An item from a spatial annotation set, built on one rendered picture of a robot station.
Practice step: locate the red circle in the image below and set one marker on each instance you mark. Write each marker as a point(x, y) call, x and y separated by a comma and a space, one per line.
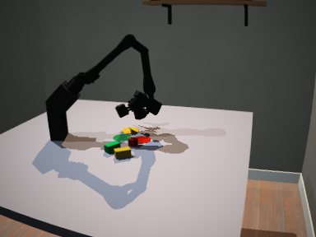
point(143, 139)

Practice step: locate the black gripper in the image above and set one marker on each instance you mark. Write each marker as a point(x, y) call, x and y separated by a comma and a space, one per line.
point(122, 110)

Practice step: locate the green block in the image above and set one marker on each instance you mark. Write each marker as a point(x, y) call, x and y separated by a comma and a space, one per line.
point(109, 148)

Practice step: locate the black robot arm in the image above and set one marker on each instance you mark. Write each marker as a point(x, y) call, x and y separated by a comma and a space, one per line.
point(153, 106)

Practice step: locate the yellow circle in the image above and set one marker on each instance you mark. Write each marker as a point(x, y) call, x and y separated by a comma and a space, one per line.
point(130, 130)

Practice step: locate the green circle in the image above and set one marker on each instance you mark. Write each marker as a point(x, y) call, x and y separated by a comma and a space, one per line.
point(121, 137)

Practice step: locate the yellow block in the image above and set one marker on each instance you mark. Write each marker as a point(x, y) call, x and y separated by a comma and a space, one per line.
point(122, 152)

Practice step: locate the red cube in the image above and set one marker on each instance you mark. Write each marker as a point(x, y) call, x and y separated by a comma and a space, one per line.
point(132, 141)

